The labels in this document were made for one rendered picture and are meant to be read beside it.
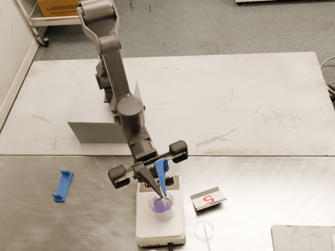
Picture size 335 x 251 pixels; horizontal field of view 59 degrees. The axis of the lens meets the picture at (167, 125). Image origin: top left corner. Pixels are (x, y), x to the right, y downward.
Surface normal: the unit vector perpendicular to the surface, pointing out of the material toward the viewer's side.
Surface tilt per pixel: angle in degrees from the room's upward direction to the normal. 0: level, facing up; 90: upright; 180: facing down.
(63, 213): 0
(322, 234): 0
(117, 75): 72
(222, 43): 0
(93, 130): 90
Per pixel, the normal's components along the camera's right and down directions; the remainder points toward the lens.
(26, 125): -0.10, -0.58
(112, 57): 0.35, 0.51
